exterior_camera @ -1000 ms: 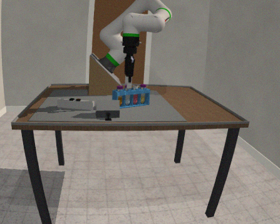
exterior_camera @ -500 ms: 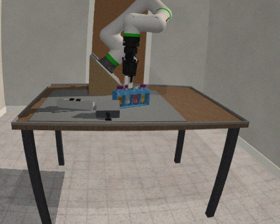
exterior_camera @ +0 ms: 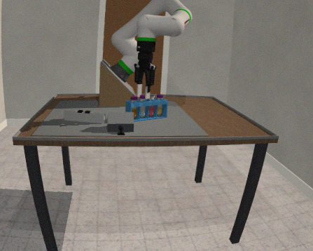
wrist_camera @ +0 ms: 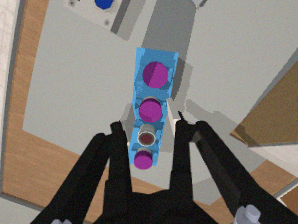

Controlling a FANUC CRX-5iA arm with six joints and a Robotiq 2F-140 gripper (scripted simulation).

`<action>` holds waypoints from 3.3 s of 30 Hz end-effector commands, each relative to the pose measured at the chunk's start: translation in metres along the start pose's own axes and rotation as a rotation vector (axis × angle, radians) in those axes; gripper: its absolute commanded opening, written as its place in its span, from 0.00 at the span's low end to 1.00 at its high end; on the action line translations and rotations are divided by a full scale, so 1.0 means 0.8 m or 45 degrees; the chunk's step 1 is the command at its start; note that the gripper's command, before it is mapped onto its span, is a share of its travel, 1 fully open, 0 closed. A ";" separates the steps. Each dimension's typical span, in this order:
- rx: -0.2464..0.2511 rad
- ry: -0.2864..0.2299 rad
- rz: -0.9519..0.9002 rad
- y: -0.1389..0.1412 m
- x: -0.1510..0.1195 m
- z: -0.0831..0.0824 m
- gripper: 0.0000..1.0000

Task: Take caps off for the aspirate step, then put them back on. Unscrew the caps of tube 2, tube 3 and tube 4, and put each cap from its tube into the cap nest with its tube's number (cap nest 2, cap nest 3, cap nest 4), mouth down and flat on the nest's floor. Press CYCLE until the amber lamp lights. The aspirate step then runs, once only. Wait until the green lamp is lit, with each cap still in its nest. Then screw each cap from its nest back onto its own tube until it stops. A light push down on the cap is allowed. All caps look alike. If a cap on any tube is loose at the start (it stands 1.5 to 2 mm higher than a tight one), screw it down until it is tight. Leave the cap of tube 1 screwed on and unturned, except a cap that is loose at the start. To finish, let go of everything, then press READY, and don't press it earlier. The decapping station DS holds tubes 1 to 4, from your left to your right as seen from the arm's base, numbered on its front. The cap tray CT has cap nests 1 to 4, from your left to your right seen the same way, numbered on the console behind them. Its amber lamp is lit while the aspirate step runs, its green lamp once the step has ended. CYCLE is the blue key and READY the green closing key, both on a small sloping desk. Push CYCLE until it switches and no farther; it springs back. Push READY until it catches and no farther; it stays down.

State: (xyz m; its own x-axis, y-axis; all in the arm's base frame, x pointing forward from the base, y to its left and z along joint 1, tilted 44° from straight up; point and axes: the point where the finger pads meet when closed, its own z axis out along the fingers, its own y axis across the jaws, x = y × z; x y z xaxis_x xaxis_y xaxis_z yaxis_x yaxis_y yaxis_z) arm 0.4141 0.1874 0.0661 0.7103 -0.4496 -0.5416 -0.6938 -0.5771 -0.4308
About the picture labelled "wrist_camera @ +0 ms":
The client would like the purple cylindrical cap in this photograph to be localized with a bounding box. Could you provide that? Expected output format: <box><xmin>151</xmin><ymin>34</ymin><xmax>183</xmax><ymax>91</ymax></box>
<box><xmin>143</xmin><ymin>62</ymin><xmax>168</xmax><ymax>88</ymax></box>
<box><xmin>139</xmin><ymin>98</ymin><xmax>162</xmax><ymax>123</ymax></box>
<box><xmin>134</xmin><ymin>151</ymin><xmax>153</xmax><ymax>170</ymax></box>

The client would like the grey button panel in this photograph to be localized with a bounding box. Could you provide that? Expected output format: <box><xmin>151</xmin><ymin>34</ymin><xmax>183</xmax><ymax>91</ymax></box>
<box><xmin>63</xmin><ymin>0</ymin><xmax>131</xmax><ymax>34</ymax></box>

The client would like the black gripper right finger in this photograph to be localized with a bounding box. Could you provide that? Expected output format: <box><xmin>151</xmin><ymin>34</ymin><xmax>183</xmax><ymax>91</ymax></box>
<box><xmin>165</xmin><ymin>98</ymin><xmax>298</xmax><ymax>224</ymax></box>

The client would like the grey flat mat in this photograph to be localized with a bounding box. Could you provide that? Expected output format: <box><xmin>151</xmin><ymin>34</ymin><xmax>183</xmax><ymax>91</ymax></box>
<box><xmin>22</xmin><ymin>0</ymin><xmax>298</xmax><ymax>174</ymax></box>

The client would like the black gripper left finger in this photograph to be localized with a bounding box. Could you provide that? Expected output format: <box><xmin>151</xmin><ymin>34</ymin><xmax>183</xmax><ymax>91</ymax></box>
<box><xmin>30</xmin><ymin>103</ymin><xmax>135</xmax><ymax>224</ymax></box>

